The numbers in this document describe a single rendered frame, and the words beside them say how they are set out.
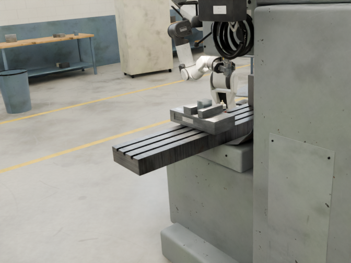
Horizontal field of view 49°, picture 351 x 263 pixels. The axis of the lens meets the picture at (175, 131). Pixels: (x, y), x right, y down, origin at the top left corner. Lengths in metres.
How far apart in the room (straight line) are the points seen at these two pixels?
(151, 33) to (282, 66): 6.79
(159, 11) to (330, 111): 7.04
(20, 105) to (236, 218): 4.93
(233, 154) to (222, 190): 0.26
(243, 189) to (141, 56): 6.42
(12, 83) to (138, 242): 4.18
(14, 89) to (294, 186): 5.34
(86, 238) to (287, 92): 1.92
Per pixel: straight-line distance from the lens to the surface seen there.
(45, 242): 3.06
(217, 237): 2.36
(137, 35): 8.14
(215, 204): 2.24
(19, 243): 3.13
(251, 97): 2.38
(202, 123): 1.97
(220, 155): 2.05
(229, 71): 2.09
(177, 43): 2.52
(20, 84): 6.49
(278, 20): 1.58
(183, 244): 2.45
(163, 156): 1.78
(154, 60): 8.35
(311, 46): 1.50
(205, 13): 1.64
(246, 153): 1.97
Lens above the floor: 1.63
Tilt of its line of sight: 20 degrees down
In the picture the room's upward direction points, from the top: 4 degrees counter-clockwise
